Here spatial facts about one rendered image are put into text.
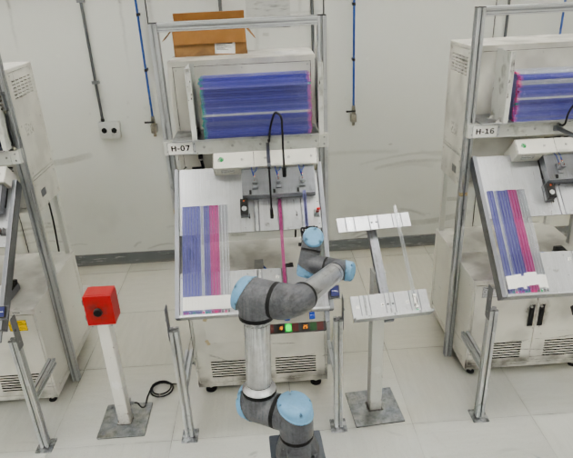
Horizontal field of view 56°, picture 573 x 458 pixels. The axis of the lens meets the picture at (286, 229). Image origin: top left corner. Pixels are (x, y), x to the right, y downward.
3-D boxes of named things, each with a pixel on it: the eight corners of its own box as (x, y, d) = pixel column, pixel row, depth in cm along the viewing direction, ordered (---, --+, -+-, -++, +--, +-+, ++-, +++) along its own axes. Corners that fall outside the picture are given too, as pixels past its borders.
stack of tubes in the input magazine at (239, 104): (313, 133, 253) (311, 74, 242) (203, 139, 252) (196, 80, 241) (310, 126, 265) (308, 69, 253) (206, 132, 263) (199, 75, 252)
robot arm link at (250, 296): (271, 437, 181) (267, 291, 162) (233, 423, 188) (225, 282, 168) (287, 415, 191) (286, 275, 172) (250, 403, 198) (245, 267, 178)
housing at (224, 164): (316, 174, 267) (317, 163, 253) (216, 181, 265) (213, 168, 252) (315, 160, 269) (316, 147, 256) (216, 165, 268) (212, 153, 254)
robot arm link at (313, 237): (301, 246, 201) (305, 224, 202) (299, 247, 212) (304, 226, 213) (322, 251, 201) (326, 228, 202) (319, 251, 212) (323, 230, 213)
